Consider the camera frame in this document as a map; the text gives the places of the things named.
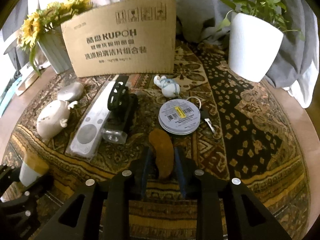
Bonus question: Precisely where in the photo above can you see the white remote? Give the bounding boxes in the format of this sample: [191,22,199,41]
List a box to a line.
[66,81,116,158]

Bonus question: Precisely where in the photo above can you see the brown cardboard box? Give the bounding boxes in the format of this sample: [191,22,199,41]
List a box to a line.
[61,0,176,77]

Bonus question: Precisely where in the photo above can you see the yellow sunflower bouquet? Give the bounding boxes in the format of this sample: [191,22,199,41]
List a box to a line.
[17,0,93,76]

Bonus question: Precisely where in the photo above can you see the white cup with cork lid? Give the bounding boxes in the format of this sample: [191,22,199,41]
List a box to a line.
[19,153,49,187]

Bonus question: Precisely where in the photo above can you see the grey draped blanket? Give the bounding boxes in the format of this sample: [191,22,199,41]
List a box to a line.
[1,0,319,108]

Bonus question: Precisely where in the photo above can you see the black perfume bottle clear base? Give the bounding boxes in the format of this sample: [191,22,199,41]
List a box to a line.
[102,75,138,144]

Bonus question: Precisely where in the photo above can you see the white ribbed plant pot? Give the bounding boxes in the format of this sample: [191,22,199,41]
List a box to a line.
[228,12,284,82]

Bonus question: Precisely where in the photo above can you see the patterned brown rug cloth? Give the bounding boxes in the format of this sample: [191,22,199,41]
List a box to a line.
[2,43,310,239]

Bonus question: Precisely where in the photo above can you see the white blue astronaut figurine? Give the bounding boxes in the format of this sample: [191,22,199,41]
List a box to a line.
[153,75,180,99]

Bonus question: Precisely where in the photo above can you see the grey oval stone toy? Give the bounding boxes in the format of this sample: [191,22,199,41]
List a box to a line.
[57,82,84,102]

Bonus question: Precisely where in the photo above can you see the brown kidney shaped pad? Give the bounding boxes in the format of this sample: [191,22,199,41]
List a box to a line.
[149,128,174,180]

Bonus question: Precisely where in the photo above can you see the key with ring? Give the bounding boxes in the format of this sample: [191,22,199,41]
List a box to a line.
[187,96,216,134]

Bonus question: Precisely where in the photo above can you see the beige round creature figurine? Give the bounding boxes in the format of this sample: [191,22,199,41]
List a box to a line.
[36,100,78,139]

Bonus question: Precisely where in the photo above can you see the grey ribbed vase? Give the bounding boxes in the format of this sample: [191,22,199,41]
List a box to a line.
[38,26,72,74]

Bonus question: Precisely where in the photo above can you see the round grey tin with barcode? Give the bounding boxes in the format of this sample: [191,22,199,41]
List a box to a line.
[158,99,201,135]

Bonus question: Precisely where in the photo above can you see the green potted plant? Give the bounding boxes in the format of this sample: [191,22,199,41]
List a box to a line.
[217,0,305,41]

